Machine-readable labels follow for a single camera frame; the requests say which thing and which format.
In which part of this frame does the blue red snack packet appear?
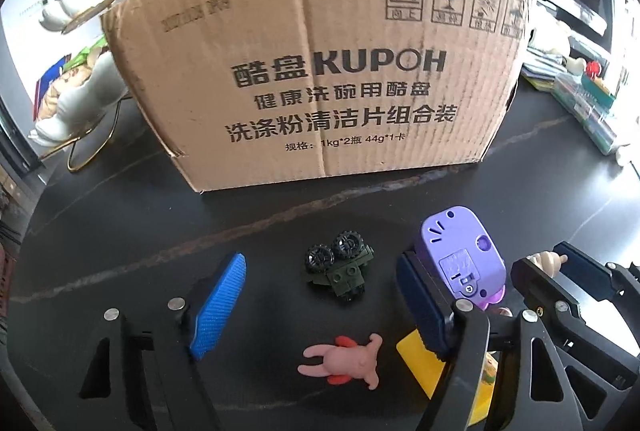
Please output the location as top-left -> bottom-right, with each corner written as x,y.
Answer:
34,54 -> 76,108

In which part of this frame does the green toy car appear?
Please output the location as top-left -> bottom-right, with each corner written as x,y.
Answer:
302,231 -> 376,307

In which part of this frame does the small beige figure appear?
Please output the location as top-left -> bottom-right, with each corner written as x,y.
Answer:
527,250 -> 568,274

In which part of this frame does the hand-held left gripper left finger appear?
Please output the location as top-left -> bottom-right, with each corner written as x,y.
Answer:
75,252 -> 247,431

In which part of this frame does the yellow card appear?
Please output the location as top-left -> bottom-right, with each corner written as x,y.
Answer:
396,331 -> 496,431

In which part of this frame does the brown cardboard box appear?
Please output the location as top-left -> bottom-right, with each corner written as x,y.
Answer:
100,0 -> 538,194

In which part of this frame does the green snack packet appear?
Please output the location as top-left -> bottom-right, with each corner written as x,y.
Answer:
70,36 -> 108,67

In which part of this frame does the white two-tier snack stand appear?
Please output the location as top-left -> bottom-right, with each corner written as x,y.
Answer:
27,0 -> 136,173

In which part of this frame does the purple plastic toy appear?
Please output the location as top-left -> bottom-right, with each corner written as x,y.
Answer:
420,206 -> 507,312

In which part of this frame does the stack of books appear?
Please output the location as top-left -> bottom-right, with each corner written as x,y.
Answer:
520,46 -> 576,94

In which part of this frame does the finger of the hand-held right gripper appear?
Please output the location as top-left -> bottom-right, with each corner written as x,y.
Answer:
554,240 -> 640,308
511,256 -> 638,407

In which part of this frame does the white plush lamb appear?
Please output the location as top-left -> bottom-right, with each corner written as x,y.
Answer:
529,18 -> 587,74

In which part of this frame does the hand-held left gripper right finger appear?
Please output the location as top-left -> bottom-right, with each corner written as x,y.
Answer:
396,250 -> 571,431

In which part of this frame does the black desktop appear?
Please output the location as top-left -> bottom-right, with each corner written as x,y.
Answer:
0,76 -> 640,431

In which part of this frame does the pink pig figure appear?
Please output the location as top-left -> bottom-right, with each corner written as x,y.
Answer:
297,333 -> 383,387

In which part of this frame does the stack of clear craft boxes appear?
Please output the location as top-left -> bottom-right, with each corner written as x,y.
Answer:
552,71 -> 632,157

